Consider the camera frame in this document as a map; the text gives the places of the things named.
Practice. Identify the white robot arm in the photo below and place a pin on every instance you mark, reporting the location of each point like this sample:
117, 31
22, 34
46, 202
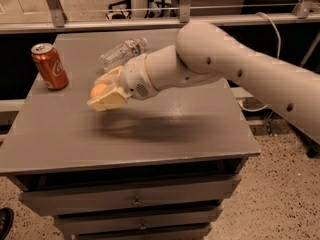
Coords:
203, 53

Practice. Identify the brass drawer knob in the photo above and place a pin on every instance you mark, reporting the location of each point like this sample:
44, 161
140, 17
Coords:
142, 226
137, 202

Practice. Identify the black shoe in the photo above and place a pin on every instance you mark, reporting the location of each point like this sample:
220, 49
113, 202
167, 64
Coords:
6, 221

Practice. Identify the brass drawer knob lower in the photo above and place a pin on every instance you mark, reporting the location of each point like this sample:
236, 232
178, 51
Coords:
142, 226

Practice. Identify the orange fruit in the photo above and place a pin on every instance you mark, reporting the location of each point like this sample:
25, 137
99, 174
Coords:
96, 90

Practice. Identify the clear plastic water bottle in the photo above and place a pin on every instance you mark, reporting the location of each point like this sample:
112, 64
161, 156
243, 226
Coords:
122, 53

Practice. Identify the metal railing frame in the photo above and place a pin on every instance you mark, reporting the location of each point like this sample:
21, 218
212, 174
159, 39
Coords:
32, 16

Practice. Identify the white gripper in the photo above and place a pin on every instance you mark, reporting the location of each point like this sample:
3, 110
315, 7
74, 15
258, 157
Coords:
136, 77

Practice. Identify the red soda can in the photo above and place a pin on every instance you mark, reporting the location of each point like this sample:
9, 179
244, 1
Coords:
49, 65

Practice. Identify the grey drawer cabinet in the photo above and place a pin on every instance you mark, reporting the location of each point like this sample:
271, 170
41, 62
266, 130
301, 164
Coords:
180, 152

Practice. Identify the brass drawer knob upper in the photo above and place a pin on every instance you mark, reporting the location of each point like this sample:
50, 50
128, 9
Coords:
137, 202

